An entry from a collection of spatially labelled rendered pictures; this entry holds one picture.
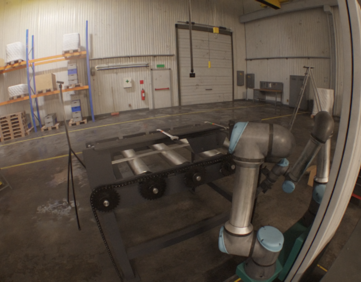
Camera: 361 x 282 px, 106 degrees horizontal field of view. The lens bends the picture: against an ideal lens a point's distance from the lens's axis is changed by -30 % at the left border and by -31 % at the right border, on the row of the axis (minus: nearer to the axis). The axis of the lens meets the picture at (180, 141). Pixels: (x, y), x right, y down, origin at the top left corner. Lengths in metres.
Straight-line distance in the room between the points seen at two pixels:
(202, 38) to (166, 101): 4.53
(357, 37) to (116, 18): 10.55
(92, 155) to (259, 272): 0.99
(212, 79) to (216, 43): 2.38
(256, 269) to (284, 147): 0.52
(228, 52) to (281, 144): 12.86
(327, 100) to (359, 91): 8.41
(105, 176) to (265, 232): 0.85
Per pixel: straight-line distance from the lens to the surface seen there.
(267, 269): 0.90
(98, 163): 1.09
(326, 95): 9.01
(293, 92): 11.58
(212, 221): 1.71
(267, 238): 0.79
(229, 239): 0.79
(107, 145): 1.03
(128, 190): 1.19
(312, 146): 1.07
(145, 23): 11.05
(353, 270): 0.93
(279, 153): 0.68
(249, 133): 0.65
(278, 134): 0.66
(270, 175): 1.31
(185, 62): 11.45
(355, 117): 0.62
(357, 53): 0.62
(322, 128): 1.05
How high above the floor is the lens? 1.47
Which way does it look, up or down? 18 degrees down
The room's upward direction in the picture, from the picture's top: 2 degrees counter-clockwise
